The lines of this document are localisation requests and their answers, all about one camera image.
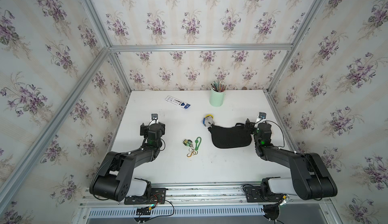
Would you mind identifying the aluminium frame profile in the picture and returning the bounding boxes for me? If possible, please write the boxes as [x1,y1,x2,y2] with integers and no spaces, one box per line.
[110,43,294,52]

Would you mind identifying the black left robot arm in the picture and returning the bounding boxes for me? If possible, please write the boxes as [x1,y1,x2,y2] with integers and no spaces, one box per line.
[89,123,165,202]

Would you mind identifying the yellow blue plush keychain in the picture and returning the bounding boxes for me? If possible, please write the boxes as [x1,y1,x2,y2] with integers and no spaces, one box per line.
[202,115,214,127]

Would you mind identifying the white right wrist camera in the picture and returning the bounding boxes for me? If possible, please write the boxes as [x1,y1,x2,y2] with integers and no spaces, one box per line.
[256,112,266,123]

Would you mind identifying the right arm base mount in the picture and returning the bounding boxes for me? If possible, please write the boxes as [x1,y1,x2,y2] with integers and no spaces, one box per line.
[241,177,297,203]

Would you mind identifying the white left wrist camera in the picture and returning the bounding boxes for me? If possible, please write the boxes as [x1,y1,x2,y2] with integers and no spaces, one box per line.
[149,114,159,126]

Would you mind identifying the green pencil cup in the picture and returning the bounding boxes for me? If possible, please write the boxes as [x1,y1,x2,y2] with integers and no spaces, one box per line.
[209,89,225,107]

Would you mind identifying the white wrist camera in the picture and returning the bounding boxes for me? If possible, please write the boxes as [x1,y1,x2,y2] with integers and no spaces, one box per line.
[149,114,159,126]
[256,112,266,123]

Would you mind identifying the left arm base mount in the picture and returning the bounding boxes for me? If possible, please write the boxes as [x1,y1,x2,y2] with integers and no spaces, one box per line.
[124,178,168,206]

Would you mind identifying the small circuit board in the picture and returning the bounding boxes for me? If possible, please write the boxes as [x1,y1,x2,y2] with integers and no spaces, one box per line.
[135,205,156,216]

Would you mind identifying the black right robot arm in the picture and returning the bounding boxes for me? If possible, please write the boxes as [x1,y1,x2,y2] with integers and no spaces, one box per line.
[244,120,338,200]

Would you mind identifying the black knitted shoulder bag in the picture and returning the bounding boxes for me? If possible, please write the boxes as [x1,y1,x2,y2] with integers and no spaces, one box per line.
[208,123,252,149]

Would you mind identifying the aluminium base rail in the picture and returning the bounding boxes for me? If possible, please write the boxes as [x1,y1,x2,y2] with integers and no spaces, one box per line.
[72,182,341,224]

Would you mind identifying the coloured pencils bunch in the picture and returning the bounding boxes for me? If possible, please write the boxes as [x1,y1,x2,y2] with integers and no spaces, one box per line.
[211,81,226,93]

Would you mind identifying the green charm keychain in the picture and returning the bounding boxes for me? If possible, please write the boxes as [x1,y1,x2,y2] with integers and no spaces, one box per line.
[182,137,202,152]

